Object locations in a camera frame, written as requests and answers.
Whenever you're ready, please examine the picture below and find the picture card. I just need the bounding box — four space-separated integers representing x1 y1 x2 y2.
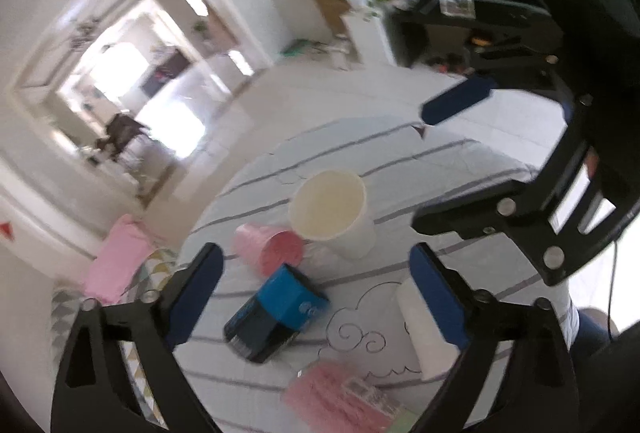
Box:
439 0 476 18

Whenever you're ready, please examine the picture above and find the black tv stand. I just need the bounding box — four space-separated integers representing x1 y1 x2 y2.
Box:
389 0 563 76

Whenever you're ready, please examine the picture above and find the dark chair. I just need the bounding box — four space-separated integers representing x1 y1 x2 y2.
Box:
96 112 152 164

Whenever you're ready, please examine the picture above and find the pink cup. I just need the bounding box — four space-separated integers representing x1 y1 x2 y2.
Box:
233 223 305 278

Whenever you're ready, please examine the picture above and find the person's leg in jeans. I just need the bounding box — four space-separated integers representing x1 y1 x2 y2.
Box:
570 307 618 366

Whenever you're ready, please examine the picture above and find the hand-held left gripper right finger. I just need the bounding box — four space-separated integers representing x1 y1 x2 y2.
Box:
407 243 582 433

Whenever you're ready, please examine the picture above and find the black cable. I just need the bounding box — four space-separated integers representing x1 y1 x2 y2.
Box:
606 240 620 345

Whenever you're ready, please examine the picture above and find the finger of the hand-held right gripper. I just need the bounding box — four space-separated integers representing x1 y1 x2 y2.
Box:
420 55 596 127
411 99 640 288

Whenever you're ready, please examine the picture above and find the blue and black box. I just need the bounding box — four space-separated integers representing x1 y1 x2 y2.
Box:
223 264 330 364

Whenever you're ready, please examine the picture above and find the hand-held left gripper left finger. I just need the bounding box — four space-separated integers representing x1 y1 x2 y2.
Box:
50 242 226 433

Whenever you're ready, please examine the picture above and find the pink packet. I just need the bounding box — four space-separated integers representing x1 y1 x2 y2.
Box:
282 359 407 433

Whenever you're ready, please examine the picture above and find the triangle patterned cushion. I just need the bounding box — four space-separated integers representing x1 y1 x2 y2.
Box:
50 247 177 430

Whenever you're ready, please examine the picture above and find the white paper cup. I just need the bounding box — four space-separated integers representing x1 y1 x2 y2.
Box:
288 169 377 260

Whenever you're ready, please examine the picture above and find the pink pillow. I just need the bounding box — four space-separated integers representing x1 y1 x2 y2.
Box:
83 214 157 304

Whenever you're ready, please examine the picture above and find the white cabinet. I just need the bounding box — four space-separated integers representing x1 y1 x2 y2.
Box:
344 8 401 70

